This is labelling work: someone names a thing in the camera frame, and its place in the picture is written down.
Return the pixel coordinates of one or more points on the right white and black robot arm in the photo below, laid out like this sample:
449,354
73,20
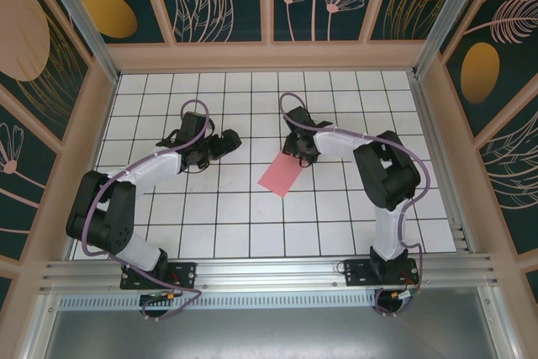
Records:
388,233

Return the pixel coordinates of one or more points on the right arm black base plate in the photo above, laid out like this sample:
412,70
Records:
357,272

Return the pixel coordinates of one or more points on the aluminium frame rail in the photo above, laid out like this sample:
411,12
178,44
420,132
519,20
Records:
40,329
498,325

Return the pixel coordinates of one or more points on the long aluminium mounting rail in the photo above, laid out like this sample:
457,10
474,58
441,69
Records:
269,272

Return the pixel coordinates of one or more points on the grey metal sheet panel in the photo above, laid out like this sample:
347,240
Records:
269,334

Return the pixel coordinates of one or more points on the aluminium corner post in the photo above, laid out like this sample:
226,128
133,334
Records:
80,14
454,6

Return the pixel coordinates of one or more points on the grooved aluminium side rail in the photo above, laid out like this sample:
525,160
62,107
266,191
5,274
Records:
459,235

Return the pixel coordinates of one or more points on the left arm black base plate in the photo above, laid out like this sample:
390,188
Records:
185,272

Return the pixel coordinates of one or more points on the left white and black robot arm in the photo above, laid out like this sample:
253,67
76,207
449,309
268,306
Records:
147,170

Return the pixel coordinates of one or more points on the pink cloth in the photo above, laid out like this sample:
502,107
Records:
279,176

